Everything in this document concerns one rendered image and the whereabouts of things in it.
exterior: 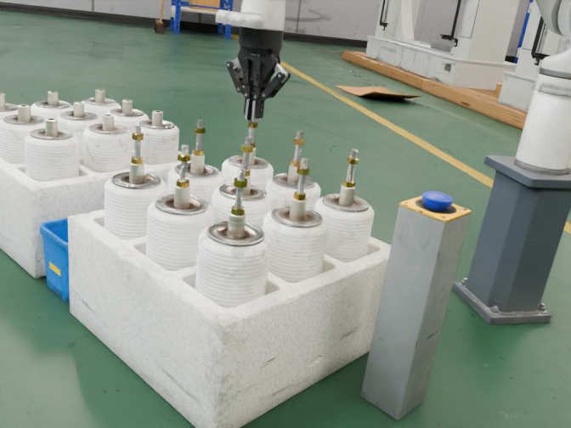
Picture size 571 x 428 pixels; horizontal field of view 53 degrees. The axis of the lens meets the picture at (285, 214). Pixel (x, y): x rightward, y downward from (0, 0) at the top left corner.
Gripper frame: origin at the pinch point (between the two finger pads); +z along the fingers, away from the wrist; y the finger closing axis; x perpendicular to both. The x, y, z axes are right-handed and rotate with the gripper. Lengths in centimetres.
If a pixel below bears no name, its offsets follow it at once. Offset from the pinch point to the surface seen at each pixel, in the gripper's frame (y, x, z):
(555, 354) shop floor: -57, -22, 35
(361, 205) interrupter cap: -25.6, 3.5, 9.8
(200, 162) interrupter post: 1.0, 12.2, 8.1
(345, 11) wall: 312, -586, -10
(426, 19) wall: 239, -673, -11
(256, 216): -14.0, 15.4, 12.4
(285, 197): -13.0, 6.4, 11.5
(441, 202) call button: -40.6, 12.5, 2.6
